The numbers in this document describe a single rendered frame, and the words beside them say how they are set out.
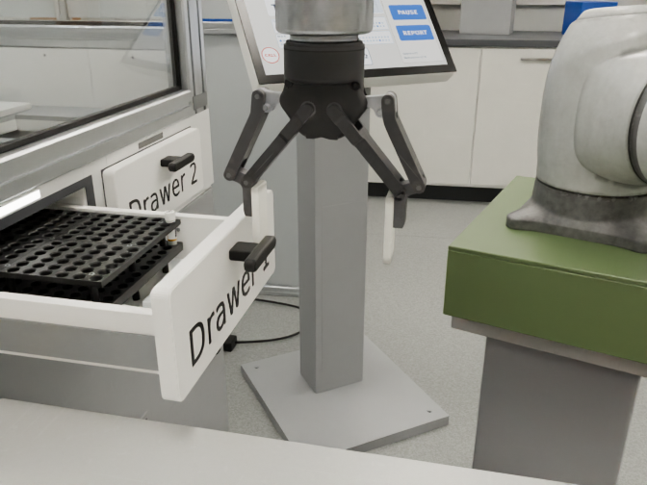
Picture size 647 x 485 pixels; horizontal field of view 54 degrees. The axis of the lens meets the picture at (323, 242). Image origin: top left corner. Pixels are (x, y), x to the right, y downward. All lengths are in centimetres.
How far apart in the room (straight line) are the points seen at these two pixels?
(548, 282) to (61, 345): 53
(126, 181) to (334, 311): 100
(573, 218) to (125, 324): 56
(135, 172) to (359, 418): 112
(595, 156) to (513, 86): 276
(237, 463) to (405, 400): 134
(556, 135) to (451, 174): 281
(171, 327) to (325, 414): 133
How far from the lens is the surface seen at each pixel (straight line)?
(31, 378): 83
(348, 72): 58
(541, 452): 101
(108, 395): 99
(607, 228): 86
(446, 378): 209
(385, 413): 186
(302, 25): 57
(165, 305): 53
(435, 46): 166
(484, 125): 359
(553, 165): 86
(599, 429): 97
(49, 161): 81
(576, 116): 83
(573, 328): 81
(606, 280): 77
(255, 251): 63
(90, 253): 70
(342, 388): 194
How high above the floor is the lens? 116
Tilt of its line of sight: 22 degrees down
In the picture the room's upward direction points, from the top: straight up
